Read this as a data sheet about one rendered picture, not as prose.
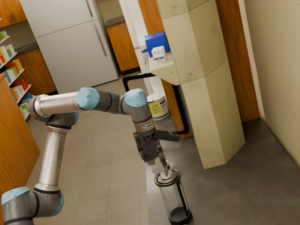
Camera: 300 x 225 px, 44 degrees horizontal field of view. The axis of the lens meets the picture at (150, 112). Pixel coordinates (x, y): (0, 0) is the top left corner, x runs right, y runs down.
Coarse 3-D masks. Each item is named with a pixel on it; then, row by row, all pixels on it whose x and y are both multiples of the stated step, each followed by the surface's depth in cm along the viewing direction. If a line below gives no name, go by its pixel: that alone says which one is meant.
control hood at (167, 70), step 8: (168, 48) 190; (168, 56) 177; (152, 64) 173; (160, 64) 169; (168, 64) 166; (152, 72) 165; (160, 72) 165; (168, 72) 165; (176, 72) 165; (168, 80) 167; (176, 80) 167
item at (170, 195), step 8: (160, 176) 153; (176, 176) 148; (160, 184) 146; (168, 192) 148; (176, 192) 148; (168, 200) 150; (176, 200) 149; (168, 208) 152; (176, 208) 151; (176, 216) 153; (184, 216) 153
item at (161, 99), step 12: (132, 84) 209; (144, 84) 207; (156, 84) 204; (168, 84) 202; (156, 96) 208; (168, 96) 206; (156, 108) 212; (168, 108) 209; (156, 120) 216; (168, 120) 213; (180, 120) 210
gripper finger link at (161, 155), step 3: (159, 150) 140; (159, 153) 141; (162, 153) 141; (159, 156) 142; (162, 156) 140; (162, 159) 142; (165, 159) 141; (162, 162) 142; (165, 162) 142; (165, 165) 143
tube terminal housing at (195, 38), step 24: (168, 24) 157; (192, 24) 158; (216, 24) 169; (192, 48) 161; (216, 48) 171; (192, 72) 166; (216, 72) 173; (192, 96) 170; (216, 96) 174; (192, 120) 175; (216, 120) 176; (240, 120) 191; (216, 144) 181; (240, 144) 193
